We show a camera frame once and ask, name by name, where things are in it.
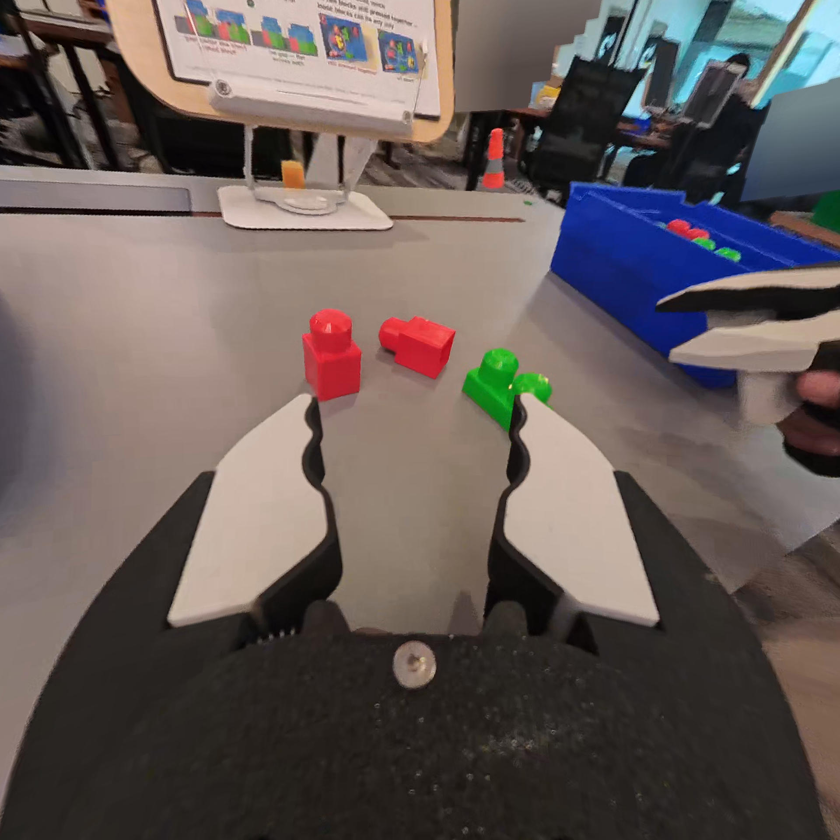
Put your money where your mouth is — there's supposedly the pile of colourful toy blocks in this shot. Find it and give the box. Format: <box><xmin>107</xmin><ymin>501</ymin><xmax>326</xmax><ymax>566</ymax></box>
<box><xmin>666</xmin><ymin>218</ymin><xmax>744</xmax><ymax>263</ymax></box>

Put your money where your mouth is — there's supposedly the person's right hand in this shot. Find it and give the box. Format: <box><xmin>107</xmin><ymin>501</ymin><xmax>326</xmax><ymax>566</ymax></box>
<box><xmin>796</xmin><ymin>372</ymin><xmax>840</xmax><ymax>425</ymax></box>

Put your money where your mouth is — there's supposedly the orange traffic cone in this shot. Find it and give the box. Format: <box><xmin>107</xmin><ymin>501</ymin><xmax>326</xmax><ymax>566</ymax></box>
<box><xmin>479</xmin><ymin>128</ymin><xmax>508</xmax><ymax>193</ymax></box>

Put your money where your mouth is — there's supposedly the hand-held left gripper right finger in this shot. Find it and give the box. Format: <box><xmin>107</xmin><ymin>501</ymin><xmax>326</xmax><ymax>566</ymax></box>
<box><xmin>489</xmin><ymin>394</ymin><xmax>661</xmax><ymax>631</ymax></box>

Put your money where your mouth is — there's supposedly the black office chair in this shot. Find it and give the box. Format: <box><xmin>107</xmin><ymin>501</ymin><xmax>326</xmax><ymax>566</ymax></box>
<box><xmin>654</xmin><ymin>59</ymin><xmax>769</xmax><ymax>200</ymax></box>
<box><xmin>532</xmin><ymin>56</ymin><xmax>651</xmax><ymax>198</ymax></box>

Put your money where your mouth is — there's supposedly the printed instruction sheet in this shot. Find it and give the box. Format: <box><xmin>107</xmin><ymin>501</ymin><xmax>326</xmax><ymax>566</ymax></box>
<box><xmin>154</xmin><ymin>0</ymin><xmax>443</xmax><ymax>116</ymax></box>

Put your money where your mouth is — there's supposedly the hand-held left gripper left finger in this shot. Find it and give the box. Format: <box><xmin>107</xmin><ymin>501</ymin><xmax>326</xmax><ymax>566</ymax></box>
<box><xmin>167</xmin><ymin>394</ymin><xmax>345</xmax><ymax>628</ymax></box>

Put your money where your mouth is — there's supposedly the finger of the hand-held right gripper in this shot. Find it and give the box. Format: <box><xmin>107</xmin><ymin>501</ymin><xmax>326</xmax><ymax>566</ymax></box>
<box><xmin>670</xmin><ymin>310</ymin><xmax>840</xmax><ymax>424</ymax></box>
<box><xmin>657</xmin><ymin>267</ymin><xmax>840</xmax><ymax>316</ymax></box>

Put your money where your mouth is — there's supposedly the green double toy block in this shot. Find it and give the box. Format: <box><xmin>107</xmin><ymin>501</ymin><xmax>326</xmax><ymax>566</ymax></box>
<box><xmin>462</xmin><ymin>348</ymin><xmax>553</xmax><ymax>431</ymax></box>

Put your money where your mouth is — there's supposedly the red toy block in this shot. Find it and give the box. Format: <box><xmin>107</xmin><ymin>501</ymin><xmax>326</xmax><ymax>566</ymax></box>
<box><xmin>304</xmin><ymin>310</ymin><xmax>363</xmax><ymax>400</ymax></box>
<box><xmin>380</xmin><ymin>317</ymin><xmax>456</xmax><ymax>379</ymax></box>

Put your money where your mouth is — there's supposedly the blue plastic bin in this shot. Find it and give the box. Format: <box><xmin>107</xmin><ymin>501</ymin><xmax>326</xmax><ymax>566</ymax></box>
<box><xmin>549</xmin><ymin>182</ymin><xmax>840</xmax><ymax>389</ymax></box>

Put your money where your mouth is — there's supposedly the wooden clipboard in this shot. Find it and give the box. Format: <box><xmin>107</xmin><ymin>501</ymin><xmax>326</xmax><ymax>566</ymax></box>
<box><xmin>105</xmin><ymin>0</ymin><xmax>456</xmax><ymax>143</ymax></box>

